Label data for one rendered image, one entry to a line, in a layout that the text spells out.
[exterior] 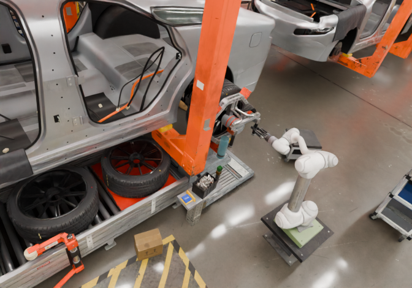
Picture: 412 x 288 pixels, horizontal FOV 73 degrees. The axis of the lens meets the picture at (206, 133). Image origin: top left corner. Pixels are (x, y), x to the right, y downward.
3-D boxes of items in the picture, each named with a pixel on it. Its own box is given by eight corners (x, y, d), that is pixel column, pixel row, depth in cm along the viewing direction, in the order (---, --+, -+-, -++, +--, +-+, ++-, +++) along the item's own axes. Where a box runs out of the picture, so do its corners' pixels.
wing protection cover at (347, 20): (340, 31, 497) (354, 0, 464) (355, 38, 481) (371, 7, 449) (320, 37, 455) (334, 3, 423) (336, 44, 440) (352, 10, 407)
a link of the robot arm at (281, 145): (271, 149, 273) (280, 140, 276) (284, 158, 265) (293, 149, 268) (271, 143, 264) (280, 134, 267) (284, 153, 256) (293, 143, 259)
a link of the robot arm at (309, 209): (314, 223, 255) (325, 210, 241) (299, 228, 248) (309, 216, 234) (304, 208, 266) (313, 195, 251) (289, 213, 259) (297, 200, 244)
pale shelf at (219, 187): (211, 178, 278) (211, 175, 276) (222, 189, 269) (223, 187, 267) (176, 198, 253) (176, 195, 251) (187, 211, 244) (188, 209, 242)
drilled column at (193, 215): (192, 214, 291) (198, 189, 265) (198, 221, 286) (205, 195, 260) (185, 219, 285) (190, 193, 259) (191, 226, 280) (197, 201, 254)
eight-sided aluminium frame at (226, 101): (237, 129, 319) (249, 88, 284) (241, 132, 315) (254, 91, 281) (202, 146, 287) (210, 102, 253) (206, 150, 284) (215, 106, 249)
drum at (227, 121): (228, 121, 294) (231, 109, 286) (243, 132, 284) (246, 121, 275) (219, 125, 286) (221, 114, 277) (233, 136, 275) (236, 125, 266)
